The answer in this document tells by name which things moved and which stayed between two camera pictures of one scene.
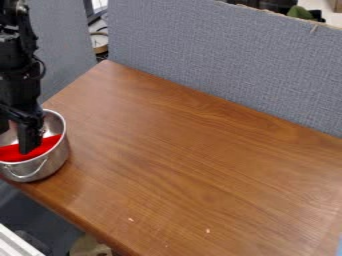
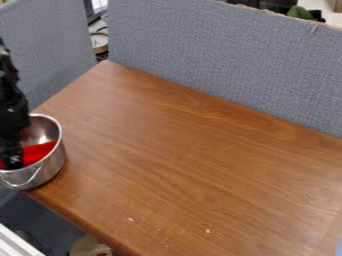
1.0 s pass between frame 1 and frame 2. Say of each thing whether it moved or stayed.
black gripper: moved
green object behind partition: stayed
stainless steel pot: moved
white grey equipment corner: stayed
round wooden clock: stayed
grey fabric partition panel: stayed
